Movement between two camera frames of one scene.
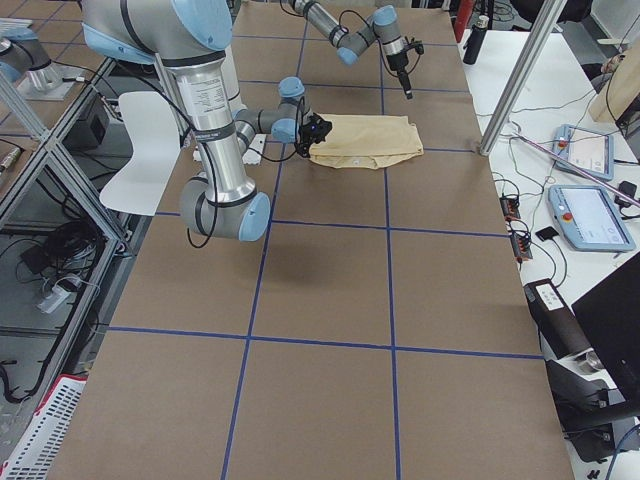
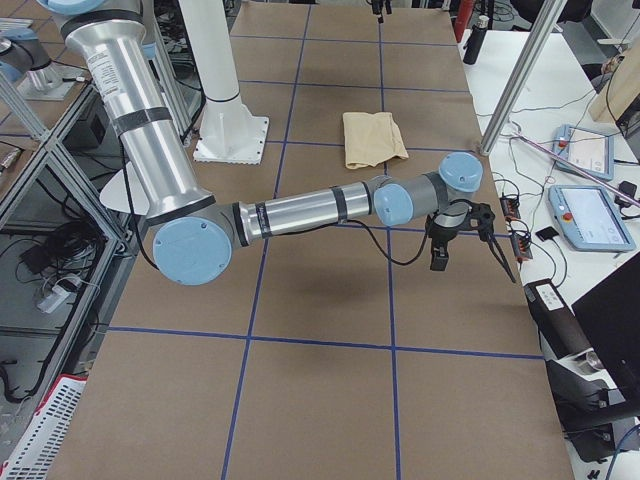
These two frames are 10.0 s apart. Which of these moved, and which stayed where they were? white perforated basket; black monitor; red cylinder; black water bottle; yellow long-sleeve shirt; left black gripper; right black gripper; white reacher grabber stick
Moved: right black gripper; left black gripper; yellow long-sleeve shirt
Stayed: white reacher grabber stick; black monitor; red cylinder; white perforated basket; black water bottle
